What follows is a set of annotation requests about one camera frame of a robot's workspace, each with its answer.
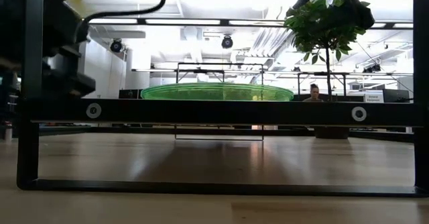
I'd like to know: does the black aluminium rig frame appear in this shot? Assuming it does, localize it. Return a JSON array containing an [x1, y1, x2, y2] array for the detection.
[[38, 125, 415, 144]]

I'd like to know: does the black left wrist camera cable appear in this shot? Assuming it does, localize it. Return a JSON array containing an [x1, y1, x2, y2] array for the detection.
[[80, 0, 168, 27]]

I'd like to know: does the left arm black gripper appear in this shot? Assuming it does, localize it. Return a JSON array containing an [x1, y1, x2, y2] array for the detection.
[[39, 0, 98, 99]]

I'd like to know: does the black metal workstation frame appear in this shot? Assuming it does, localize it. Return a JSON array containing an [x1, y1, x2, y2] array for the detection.
[[132, 68, 226, 84], [297, 71, 415, 97]]

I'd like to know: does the black monitor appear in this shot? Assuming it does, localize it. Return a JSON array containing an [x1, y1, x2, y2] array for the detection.
[[119, 89, 143, 100], [383, 89, 412, 103]]

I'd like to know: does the potted green plant black pot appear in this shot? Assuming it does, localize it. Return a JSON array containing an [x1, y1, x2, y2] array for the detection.
[[284, 0, 371, 140]]

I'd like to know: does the white printed sign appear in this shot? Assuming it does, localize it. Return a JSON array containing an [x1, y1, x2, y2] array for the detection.
[[364, 93, 385, 103]]

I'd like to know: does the person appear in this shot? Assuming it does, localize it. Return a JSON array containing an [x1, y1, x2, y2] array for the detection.
[[302, 82, 325, 103]]

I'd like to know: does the white bottle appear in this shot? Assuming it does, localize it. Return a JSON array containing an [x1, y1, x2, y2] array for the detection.
[[3, 121, 13, 143]]

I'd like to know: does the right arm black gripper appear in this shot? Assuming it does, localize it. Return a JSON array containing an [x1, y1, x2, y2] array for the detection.
[[290, 0, 375, 30]]

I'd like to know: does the translucent green plastic plate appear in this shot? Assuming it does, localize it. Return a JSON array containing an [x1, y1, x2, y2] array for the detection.
[[140, 82, 295, 102]]

